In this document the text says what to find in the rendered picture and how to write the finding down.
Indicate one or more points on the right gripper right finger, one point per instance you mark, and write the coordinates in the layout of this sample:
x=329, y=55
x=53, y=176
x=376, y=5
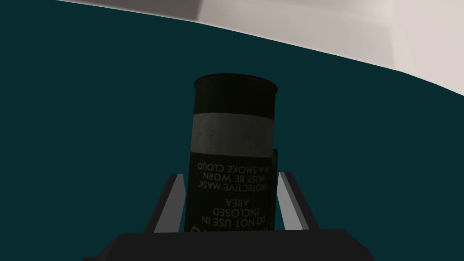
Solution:
x=293, y=206

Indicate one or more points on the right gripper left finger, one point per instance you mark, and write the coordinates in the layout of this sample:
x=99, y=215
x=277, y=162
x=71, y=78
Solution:
x=169, y=210

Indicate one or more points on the black canister with grey band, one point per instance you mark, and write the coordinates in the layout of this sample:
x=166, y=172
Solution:
x=233, y=145

